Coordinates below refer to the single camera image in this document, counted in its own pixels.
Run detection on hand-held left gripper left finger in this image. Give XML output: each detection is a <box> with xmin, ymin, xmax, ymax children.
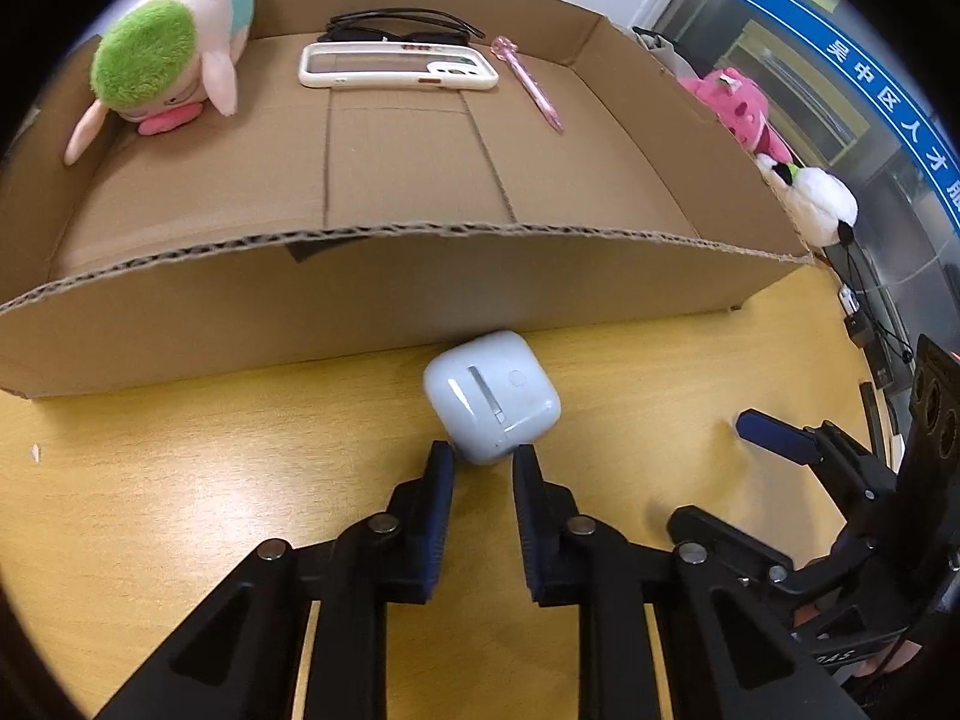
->
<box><xmin>94</xmin><ymin>439</ymin><xmax>457</xmax><ymax>720</ymax></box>

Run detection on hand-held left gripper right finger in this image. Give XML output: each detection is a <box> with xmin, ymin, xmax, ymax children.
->
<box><xmin>511</xmin><ymin>444</ymin><xmax>871</xmax><ymax>720</ymax></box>

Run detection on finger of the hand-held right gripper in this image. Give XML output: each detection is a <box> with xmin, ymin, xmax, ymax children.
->
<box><xmin>737</xmin><ymin>409</ymin><xmax>901</xmax><ymax>501</ymax></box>
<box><xmin>667</xmin><ymin>506</ymin><xmax>820</xmax><ymax>601</ymax></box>

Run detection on white earbuds case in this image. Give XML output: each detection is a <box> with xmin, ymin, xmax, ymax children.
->
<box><xmin>422</xmin><ymin>330</ymin><xmax>562</xmax><ymax>466</ymax></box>

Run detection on shallow cardboard box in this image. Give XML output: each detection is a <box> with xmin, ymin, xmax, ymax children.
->
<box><xmin>0</xmin><ymin>0</ymin><xmax>815</xmax><ymax>400</ymax></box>

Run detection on pink pen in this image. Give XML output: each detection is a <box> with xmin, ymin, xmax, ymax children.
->
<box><xmin>491</xmin><ymin>35</ymin><xmax>565</xmax><ymax>134</ymax></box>

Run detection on cream clear phone case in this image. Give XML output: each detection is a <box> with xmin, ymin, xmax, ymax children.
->
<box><xmin>298</xmin><ymin>41</ymin><xmax>500</xmax><ymax>92</ymax></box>

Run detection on black sunglasses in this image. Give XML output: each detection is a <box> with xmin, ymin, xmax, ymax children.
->
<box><xmin>316</xmin><ymin>9</ymin><xmax>485</xmax><ymax>46</ymax></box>

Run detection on person's right hand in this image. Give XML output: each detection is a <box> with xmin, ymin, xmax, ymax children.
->
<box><xmin>859</xmin><ymin>637</ymin><xmax>927</xmax><ymax>683</ymax></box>

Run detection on white plush toy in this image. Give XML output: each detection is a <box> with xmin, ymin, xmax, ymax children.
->
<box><xmin>754</xmin><ymin>154</ymin><xmax>860</xmax><ymax>247</ymax></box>

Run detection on blue window sign band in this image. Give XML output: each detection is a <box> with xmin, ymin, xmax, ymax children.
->
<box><xmin>716</xmin><ymin>0</ymin><xmax>960</xmax><ymax>233</ymax></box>

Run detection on grey cloth bag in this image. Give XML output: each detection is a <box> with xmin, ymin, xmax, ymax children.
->
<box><xmin>630</xmin><ymin>24</ymin><xmax>687</xmax><ymax>80</ymax></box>

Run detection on green pink blue plush toy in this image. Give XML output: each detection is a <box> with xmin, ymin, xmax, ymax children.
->
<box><xmin>64</xmin><ymin>0</ymin><xmax>256</xmax><ymax>166</ymax></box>

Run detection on black cable bundle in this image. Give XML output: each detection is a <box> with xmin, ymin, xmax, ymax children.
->
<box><xmin>821</xmin><ymin>240</ymin><xmax>917</xmax><ymax>392</ymax></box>

